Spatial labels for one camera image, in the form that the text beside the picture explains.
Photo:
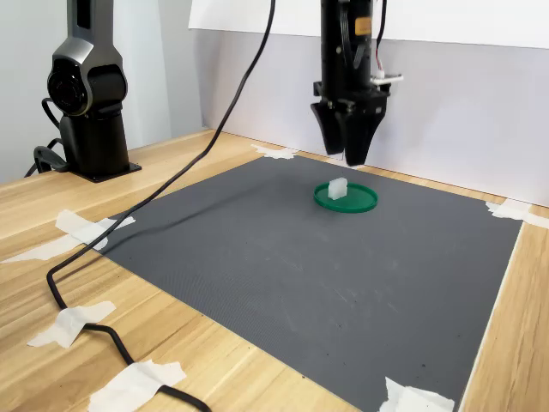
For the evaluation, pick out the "small white plastic terminal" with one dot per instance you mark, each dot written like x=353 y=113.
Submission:
x=337 y=189

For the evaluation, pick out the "round green lid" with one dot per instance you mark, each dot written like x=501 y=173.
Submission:
x=360 y=199

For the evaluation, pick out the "white tape piece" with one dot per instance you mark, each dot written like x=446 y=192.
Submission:
x=510 y=211
x=64 y=221
x=412 y=399
x=68 y=324
x=128 y=384
x=276 y=152

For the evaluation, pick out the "dark grey mat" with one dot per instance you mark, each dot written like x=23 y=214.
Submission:
x=343 y=300

